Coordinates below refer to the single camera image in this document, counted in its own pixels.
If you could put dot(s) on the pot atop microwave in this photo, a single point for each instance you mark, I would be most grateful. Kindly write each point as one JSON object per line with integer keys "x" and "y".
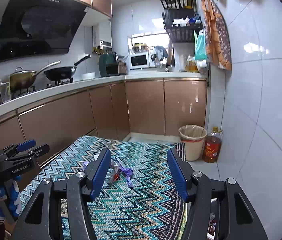
{"x": 139, "y": 48}

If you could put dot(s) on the gas stove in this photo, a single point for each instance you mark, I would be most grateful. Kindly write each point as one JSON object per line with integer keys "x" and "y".
{"x": 39, "y": 86}

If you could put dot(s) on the cooking oil bottle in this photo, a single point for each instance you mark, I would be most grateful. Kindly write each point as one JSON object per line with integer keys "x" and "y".
{"x": 212, "y": 145}

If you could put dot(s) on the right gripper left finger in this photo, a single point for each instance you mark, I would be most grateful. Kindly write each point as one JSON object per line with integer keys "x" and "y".
{"x": 41, "y": 218}

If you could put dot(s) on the beige lined trash bin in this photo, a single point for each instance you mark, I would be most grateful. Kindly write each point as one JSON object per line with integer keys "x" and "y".
{"x": 194, "y": 138}

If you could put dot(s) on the white gas water heater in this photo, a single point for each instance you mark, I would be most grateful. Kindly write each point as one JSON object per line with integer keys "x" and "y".
{"x": 102, "y": 34}

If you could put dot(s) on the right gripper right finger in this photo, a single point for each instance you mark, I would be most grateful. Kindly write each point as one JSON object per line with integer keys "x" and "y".
{"x": 235, "y": 215}

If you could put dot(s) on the zigzag patterned woven mat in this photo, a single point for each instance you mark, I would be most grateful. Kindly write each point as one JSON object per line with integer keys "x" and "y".
{"x": 148, "y": 208}

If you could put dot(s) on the black wok pan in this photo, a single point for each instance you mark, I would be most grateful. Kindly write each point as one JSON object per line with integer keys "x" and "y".
{"x": 63, "y": 73}

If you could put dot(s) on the yellow bottle on counter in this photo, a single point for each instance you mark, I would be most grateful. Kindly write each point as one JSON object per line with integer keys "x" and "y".
{"x": 191, "y": 65}

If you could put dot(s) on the black wall storage rack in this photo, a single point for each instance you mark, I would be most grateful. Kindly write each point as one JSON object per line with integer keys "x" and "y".
{"x": 181, "y": 20}

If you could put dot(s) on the clear glass jug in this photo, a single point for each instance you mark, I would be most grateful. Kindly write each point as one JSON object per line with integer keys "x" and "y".
{"x": 5, "y": 91}

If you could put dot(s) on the black range hood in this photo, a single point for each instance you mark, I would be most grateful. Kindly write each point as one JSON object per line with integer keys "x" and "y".
{"x": 39, "y": 27}

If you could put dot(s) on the orange patterned apron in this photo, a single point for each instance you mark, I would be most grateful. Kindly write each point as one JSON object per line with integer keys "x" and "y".
{"x": 216, "y": 36}

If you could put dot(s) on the brass pot with lid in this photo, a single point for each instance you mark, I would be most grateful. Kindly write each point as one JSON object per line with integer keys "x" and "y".
{"x": 24, "y": 79}

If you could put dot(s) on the clear wrapper with purple bag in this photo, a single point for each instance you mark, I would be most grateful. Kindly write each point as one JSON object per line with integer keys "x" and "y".
{"x": 119, "y": 169}

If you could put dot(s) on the brown lower kitchen cabinets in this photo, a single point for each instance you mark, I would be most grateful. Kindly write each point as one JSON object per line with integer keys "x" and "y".
{"x": 112, "y": 108}

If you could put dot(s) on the white microwave oven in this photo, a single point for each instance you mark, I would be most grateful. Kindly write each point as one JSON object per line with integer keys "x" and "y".
{"x": 141, "y": 61}

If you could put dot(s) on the teal hanging bag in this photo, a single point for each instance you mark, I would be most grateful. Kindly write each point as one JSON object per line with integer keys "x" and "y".
{"x": 200, "y": 47}

